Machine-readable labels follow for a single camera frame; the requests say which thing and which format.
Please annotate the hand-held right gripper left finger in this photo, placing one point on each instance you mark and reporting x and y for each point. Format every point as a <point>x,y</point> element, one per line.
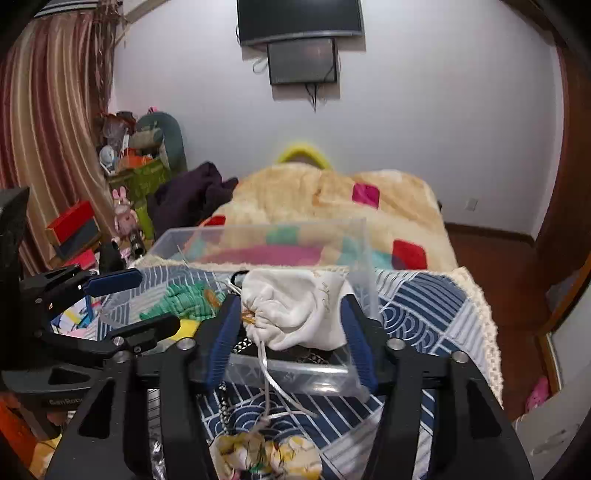
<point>220,344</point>

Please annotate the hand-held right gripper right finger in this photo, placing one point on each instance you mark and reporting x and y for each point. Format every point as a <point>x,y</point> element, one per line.
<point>359,346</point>

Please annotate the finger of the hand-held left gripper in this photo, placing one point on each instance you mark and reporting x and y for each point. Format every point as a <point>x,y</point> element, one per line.
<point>115,281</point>
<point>147,330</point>

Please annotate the clear plastic storage box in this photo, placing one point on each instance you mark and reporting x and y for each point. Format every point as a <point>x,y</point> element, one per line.
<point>286,371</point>

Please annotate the yellow cloth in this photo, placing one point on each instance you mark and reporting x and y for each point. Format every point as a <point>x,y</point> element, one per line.
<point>190,328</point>

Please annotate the green knitted cloth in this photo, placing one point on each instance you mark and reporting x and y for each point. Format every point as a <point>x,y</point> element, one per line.
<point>184,300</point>

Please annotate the black white patterned pouch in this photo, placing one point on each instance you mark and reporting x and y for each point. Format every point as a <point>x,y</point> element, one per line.
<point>309,357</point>

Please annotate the dark grey flat box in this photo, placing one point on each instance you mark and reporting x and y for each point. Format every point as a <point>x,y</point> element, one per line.
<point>76,244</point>

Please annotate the red flat box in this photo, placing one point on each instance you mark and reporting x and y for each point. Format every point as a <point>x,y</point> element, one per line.
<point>69,221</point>

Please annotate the blue wave patterned blanket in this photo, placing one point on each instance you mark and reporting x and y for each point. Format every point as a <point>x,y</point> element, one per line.
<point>415,314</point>

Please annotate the pink rabbit toy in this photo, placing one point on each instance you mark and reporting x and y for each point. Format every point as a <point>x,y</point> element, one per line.
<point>123,217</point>

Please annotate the green cardboard box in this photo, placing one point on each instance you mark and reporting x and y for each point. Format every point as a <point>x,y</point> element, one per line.
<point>143,180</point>

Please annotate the dark purple cloth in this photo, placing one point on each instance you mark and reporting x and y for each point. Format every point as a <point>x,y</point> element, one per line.
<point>194,194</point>

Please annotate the yellow floral fabric pouch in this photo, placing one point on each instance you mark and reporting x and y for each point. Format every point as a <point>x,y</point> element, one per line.
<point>263,454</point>

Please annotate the striped brown curtain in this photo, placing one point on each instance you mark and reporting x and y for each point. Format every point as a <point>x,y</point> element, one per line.
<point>51,115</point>

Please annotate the cream fluffy patchwork blanket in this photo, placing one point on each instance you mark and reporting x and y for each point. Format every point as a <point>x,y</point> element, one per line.
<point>323,198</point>

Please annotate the green dinosaur plush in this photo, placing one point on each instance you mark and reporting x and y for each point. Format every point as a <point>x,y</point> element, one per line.
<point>171,134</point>

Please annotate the pink slipper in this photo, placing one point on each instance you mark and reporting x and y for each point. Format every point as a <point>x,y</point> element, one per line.
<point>538,394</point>

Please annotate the yellow plastic hoop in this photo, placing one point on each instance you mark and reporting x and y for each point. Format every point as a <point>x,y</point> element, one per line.
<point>302,150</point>

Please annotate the wall socket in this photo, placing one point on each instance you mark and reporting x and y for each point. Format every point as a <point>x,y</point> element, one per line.
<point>471,205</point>

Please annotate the brown wooden door frame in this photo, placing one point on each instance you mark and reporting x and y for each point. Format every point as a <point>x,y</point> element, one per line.
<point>568,184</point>

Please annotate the small black wall monitor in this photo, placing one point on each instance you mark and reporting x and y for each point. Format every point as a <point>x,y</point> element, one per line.
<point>302,60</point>

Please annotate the black wall television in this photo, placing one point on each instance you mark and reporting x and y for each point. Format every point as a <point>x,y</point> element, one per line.
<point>300,18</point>

